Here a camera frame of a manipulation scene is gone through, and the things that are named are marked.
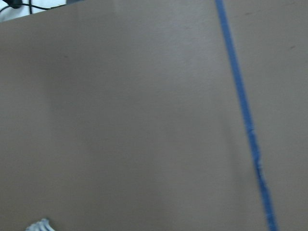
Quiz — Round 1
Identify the navy white striped polo shirt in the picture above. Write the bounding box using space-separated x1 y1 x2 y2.
25 218 55 231

